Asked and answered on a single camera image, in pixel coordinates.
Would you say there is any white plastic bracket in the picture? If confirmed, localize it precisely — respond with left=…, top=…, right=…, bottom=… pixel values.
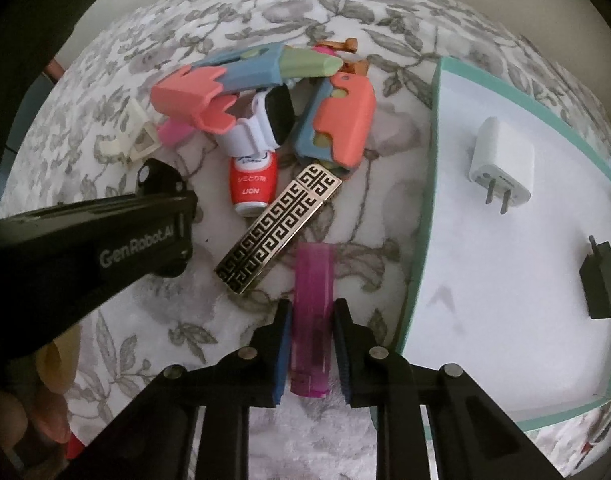
left=98, top=98, right=162, bottom=162

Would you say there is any pink smartwatch band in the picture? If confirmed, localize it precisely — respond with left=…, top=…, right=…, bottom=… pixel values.
left=156, top=118, right=196, bottom=148

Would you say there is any purple translucent lighter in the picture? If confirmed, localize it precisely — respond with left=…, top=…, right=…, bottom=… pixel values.
left=290, top=243, right=335, bottom=399

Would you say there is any gold black patterned bar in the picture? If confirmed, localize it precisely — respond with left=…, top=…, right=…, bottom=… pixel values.
left=214, top=162, right=343, bottom=295

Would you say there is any black power adapter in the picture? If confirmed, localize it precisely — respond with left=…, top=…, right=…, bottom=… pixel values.
left=580, top=235, right=611, bottom=320

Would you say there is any coral blue folding toy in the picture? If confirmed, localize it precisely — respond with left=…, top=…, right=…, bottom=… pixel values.
left=150, top=42, right=343, bottom=134

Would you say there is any white USB charger cube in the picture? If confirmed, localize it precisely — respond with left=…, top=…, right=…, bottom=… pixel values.
left=468, top=117, right=535, bottom=214

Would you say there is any person's left hand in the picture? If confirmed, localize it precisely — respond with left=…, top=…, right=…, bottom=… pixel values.
left=0, top=324, right=82, bottom=479

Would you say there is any teal rimmed white tray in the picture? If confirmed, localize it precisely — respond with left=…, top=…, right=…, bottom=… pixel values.
left=394, top=58, right=611, bottom=430

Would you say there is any red Lion small bottle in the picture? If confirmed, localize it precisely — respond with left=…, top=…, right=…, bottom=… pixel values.
left=229, top=151, right=278, bottom=218

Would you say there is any white smartwatch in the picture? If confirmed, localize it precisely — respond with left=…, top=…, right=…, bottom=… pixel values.
left=216, top=84, right=296, bottom=158

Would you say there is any pink brown puppy figure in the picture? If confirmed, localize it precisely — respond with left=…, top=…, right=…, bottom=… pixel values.
left=312, top=37, right=369, bottom=76

